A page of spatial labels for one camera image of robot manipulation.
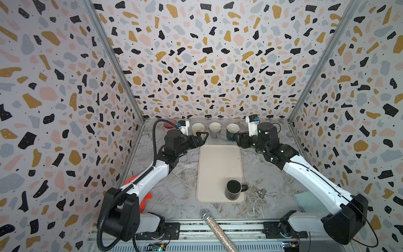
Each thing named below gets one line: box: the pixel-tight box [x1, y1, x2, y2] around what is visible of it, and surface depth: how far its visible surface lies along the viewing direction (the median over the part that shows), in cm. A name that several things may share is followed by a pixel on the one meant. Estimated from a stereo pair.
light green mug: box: [192, 122, 205, 133], surface depth 107 cm
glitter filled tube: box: [200, 208, 239, 252], surface depth 73 cm
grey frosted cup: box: [208, 121, 222, 140], surface depth 107 cm
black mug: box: [224, 178, 249, 201], surface depth 81 cm
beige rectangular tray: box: [195, 144, 246, 204], surface depth 94 cm
